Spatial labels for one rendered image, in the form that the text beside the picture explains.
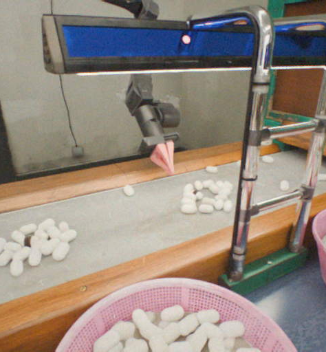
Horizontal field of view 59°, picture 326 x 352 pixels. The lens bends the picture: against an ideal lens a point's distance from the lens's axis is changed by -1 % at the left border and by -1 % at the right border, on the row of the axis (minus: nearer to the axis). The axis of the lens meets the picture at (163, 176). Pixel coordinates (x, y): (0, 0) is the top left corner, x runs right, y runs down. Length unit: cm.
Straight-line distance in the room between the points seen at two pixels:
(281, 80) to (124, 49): 76
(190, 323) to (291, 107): 84
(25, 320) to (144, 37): 41
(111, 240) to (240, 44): 42
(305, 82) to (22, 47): 204
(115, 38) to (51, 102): 218
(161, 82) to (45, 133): 117
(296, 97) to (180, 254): 75
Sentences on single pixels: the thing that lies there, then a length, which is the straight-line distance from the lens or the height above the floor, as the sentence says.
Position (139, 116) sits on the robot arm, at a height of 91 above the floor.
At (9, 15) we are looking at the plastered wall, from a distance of 256.
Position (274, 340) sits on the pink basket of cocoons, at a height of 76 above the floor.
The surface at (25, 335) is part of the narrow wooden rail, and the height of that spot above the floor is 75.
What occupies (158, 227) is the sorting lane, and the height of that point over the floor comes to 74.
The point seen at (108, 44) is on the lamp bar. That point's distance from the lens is 44.
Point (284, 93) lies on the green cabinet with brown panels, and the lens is 111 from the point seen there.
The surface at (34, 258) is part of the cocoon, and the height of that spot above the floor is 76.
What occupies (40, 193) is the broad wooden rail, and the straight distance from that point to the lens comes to 74.
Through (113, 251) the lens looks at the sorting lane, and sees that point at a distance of 54.
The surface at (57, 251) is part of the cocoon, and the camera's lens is 53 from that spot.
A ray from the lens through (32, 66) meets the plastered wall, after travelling 256.
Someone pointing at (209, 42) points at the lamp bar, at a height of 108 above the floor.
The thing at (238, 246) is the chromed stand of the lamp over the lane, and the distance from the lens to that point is 48.
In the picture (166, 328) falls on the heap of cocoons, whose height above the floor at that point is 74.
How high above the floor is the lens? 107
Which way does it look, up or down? 23 degrees down
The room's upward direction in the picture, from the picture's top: straight up
